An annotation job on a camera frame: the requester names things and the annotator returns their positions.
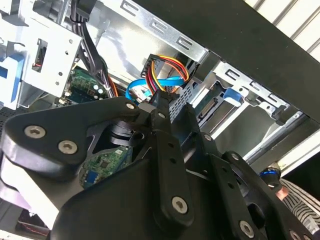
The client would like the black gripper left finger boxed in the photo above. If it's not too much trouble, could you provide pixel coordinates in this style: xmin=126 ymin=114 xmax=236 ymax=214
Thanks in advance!
xmin=0 ymin=91 xmax=196 ymax=227

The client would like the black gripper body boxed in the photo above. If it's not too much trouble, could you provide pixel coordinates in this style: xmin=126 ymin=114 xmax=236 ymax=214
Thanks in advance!
xmin=49 ymin=121 xmax=237 ymax=240

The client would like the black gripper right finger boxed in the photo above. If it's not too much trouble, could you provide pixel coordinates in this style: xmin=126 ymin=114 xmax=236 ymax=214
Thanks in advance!
xmin=178 ymin=104 xmax=316 ymax=240

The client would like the round black tool blue ring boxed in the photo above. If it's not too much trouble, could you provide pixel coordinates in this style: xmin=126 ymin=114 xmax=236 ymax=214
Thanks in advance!
xmin=259 ymin=164 xmax=283 ymax=192

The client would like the hard disk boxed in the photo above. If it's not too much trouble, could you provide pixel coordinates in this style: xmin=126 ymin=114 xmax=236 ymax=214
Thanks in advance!
xmin=196 ymin=82 xmax=251 ymax=136

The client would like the red yellow power wire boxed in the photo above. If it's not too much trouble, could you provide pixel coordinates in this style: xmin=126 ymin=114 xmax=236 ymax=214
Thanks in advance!
xmin=140 ymin=53 xmax=190 ymax=101

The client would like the person's hand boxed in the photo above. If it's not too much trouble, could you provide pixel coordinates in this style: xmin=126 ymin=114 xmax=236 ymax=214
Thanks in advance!
xmin=275 ymin=185 xmax=290 ymax=201

